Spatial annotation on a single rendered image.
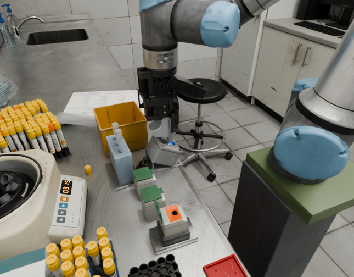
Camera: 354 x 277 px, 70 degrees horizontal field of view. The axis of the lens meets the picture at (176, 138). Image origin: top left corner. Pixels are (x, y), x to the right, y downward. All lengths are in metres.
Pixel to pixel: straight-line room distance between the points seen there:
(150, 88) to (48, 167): 0.28
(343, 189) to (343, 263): 1.09
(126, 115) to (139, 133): 0.13
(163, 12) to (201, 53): 2.68
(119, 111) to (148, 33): 0.37
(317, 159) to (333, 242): 1.38
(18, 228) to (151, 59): 0.39
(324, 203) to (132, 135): 0.51
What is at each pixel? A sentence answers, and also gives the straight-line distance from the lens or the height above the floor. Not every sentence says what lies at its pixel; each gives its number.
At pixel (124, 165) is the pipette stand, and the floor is 0.95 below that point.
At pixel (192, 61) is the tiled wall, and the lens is 3.16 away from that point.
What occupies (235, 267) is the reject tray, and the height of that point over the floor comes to 0.88.
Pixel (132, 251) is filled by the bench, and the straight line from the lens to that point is 0.56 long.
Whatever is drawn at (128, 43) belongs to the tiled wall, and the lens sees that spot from 2.85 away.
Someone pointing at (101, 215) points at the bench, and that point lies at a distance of 0.63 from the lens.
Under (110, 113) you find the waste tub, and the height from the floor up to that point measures 0.95.
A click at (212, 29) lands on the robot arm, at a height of 1.25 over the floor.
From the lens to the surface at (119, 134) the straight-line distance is 0.58.
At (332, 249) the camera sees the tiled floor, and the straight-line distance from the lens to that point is 1.80.
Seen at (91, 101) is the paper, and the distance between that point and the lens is 1.06.
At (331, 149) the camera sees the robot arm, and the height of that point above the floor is 1.10.
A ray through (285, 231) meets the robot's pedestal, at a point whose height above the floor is 0.80.
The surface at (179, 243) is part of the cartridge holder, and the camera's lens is 0.55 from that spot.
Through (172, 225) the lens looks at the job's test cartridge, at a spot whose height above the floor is 0.95.
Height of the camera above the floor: 1.35
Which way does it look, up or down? 36 degrees down
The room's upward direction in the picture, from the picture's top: straight up
